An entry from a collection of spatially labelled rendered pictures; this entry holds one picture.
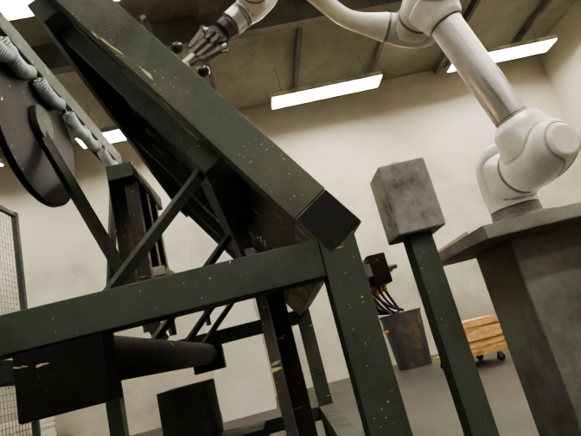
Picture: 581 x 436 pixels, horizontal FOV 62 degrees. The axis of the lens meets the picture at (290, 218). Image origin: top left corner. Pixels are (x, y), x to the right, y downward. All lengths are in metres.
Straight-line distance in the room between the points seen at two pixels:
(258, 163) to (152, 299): 0.40
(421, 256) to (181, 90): 0.73
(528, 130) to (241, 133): 0.81
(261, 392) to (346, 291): 4.44
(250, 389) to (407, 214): 4.49
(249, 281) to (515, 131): 0.88
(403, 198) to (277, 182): 0.30
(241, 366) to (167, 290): 4.40
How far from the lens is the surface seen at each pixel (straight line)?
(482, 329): 4.77
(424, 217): 1.19
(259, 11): 1.78
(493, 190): 1.67
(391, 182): 1.19
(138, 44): 1.40
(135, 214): 2.89
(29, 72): 2.52
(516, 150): 1.53
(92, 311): 1.18
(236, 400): 5.53
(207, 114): 1.25
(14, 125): 2.36
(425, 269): 1.19
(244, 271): 1.12
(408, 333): 5.96
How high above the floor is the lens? 0.56
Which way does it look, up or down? 15 degrees up
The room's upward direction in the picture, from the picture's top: 14 degrees counter-clockwise
